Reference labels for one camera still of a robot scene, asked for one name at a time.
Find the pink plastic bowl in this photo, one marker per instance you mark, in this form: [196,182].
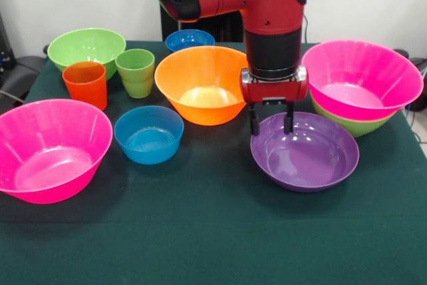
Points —
[50,165]
[360,64]

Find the orange-red plastic cup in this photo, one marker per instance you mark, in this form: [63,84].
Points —
[88,93]

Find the translucent blue bowl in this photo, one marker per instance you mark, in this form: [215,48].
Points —
[148,153]

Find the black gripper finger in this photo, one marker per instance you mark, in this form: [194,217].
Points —
[289,121]
[254,121]

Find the purple plastic bowl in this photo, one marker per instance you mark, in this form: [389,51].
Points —
[307,165]

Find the dark green tablecloth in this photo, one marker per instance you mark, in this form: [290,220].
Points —
[213,231]

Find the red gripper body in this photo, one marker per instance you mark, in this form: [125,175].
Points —
[273,90]

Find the black equipment box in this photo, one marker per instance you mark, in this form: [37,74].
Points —
[5,44]

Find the dark blue bowl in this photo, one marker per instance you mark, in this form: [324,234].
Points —
[187,39]

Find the orange plastic bowl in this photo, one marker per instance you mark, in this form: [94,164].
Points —
[200,71]

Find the green plastic cup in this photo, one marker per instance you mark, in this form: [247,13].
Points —
[136,81]

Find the green plastic bowl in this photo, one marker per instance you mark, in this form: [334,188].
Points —
[86,48]
[357,128]

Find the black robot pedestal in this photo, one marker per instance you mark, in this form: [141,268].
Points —
[220,29]

